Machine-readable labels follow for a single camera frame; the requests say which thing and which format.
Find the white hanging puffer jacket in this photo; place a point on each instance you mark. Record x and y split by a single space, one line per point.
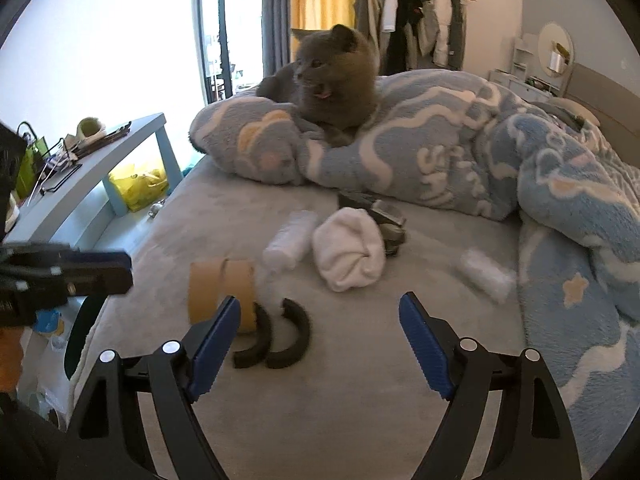
436 25

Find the white rolled sock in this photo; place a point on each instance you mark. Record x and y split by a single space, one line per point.
347 252

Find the grey cat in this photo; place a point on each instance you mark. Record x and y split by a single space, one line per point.
335 90

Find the beige hanging coat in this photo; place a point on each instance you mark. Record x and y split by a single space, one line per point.
369 15

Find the round mirror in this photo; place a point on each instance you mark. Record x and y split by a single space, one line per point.
555 45

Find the blue printed packet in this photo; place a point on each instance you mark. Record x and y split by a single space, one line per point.
47 322

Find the white hanging shirt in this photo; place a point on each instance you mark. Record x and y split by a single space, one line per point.
390 7

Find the black curved foam piece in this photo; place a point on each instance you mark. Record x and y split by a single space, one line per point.
297 335
262 340

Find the white green cup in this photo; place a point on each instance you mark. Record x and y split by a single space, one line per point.
90 129

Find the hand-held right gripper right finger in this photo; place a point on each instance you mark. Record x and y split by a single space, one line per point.
425 355

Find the grey hanging garment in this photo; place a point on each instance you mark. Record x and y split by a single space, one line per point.
456 25

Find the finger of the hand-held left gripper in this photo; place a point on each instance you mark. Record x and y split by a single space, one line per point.
100 259
100 280

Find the black hanging jacket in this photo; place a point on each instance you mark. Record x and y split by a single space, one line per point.
406 15

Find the light blue shelf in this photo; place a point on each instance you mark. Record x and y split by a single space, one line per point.
100 165

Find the white vanity table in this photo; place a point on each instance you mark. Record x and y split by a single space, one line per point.
520 67

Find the yellow plastic bag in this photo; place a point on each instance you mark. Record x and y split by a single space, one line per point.
137 187

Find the grey curtain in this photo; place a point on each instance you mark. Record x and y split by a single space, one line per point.
276 15

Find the grey headboard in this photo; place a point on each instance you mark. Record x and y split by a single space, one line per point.
607 105

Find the green bag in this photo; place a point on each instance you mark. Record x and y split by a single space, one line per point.
30 170

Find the black tissue packet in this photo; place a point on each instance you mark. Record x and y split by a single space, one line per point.
391 230

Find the blue printed fleece blanket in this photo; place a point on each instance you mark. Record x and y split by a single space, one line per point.
450 160

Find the clear bubble wrap roll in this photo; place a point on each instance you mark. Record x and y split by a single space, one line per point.
290 240
485 272

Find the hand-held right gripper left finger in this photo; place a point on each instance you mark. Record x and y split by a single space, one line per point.
212 355

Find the grey bed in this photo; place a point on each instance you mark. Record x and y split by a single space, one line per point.
350 400

